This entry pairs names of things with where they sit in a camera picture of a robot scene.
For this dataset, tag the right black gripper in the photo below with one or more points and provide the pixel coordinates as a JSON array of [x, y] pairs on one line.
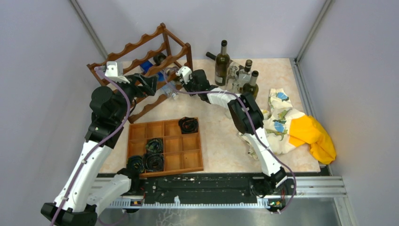
[[186, 86]]

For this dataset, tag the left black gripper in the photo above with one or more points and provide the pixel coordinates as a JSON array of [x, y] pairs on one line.
[[148, 86]]

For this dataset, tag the dark wine bottle beige label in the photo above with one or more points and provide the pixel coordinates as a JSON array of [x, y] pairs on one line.
[[158, 60]]

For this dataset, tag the brown wooden wine rack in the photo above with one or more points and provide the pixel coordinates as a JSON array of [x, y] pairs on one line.
[[170, 59]]

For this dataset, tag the blue square glass bottle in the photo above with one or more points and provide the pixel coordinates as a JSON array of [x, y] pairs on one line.
[[165, 89]]

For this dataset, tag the dark wine bottle grey label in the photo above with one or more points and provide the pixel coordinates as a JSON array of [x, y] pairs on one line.
[[222, 62]]

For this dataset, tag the wooden compartment tray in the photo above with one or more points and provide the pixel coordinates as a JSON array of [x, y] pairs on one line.
[[182, 152]]

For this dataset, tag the clear glass bottle front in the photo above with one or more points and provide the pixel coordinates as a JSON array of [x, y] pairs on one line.
[[233, 87]]

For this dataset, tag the clear glass bottle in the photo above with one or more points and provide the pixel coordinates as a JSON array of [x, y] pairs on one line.
[[232, 76], [233, 87]]

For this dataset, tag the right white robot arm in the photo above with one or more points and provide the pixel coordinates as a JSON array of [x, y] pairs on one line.
[[246, 115]]

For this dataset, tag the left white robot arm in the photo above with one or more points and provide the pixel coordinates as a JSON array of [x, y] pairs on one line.
[[76, 205]]

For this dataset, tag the clear glass bottle back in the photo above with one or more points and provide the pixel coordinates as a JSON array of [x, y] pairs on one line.
[[232, 76]]

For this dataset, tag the dark green wine bottle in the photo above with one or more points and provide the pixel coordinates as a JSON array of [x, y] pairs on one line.
[[251, 86]]

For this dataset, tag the rolled tie orange pattern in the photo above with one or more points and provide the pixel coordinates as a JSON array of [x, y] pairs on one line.
[[188, 125]]

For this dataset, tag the rolled dark blue tie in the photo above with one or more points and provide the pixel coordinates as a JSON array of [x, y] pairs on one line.
[[153, 162]]

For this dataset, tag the rolled dark green tie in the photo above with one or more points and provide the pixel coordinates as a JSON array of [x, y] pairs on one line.
[[135, 163]]

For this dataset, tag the dinosaur print white cloth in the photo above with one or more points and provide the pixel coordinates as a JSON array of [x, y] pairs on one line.
[[278, 121]]

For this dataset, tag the yellow cloth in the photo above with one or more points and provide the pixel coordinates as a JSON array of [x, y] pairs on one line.
[[307, 130]]

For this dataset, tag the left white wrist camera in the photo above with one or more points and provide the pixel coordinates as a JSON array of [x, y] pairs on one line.
[[112, 70]]

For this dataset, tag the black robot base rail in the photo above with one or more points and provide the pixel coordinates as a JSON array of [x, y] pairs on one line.
[[227, 191]]

